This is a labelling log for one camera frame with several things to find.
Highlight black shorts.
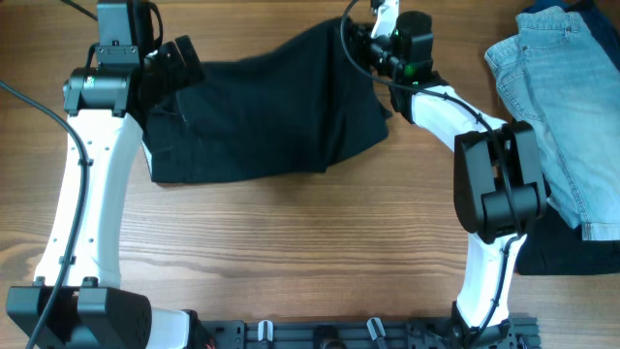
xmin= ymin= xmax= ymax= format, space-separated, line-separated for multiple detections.
xmin=143 ymin=18 xmax=390 ymax=184

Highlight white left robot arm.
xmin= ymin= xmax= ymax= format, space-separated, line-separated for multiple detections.
xmin=6 ymin=1 xmax=212 ymax=348

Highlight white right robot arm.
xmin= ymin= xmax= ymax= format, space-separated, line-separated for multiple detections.
xmin=339 ymin=1 xmax=546 ymax=348

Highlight light blue denim shorts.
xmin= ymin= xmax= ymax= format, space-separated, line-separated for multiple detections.
xmin=484 ymin=6 xmax=619 ymax=241

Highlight dark folded garment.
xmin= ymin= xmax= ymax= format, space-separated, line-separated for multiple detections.
xmin=498 ymin=118 xmax=620 ymax=276

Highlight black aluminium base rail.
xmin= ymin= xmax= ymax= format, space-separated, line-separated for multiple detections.
xmin=202 ymin=317 xmax=543 ymax=349

